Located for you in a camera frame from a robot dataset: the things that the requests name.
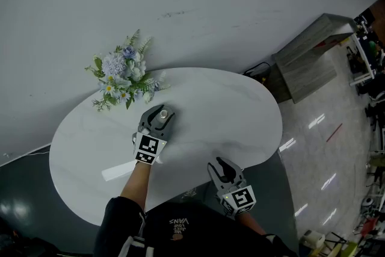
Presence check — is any person's right forearm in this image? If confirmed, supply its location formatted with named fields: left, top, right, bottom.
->
left=236, top=212, right=267, bottom=235

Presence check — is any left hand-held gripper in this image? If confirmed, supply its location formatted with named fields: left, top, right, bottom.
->
left=132, top=104, right=176, bottom=166

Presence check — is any person's left grey shoe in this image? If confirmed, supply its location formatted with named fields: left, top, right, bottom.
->
left=180, top=188, right=198, bottom=200

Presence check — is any white kidney-shaped table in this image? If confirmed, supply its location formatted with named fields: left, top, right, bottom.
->
left=49, top=67, right=283, bottom=227

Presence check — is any person's black printed shirt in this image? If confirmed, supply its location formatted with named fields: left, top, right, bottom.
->
left=93, top=197, right=298, bottom=257

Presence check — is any black cable by cabinet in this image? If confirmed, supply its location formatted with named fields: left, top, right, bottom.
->
left=242, top=61, right=271, bottom=85

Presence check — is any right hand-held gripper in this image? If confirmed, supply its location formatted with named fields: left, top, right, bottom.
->
left=207, top=156, right=257, bottom=220

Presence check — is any blue and white flower bouquet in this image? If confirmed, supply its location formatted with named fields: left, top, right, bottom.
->
left=84, top=28, right=171, bottom=113

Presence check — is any grey wooden shelf cabinet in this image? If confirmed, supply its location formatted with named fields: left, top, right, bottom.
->
left=272, top=13, right=359, bottom=104

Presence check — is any person's left forearm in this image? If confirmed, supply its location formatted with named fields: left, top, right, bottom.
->
left=119, top=161, right=155, bottom=213

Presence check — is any small glass jar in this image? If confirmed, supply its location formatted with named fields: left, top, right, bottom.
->
left=153, top=110, right=171, bottom=128

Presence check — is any red floor strip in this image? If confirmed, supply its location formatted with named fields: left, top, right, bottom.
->
left=326, top=123, right=343, bottom=143

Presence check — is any white wall cable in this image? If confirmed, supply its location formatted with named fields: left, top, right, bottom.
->
left=2, top=149, right=51, bottom=159

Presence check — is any long white office desk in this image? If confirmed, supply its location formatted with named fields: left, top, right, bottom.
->
left=348, top=33, right=377, bottom=87

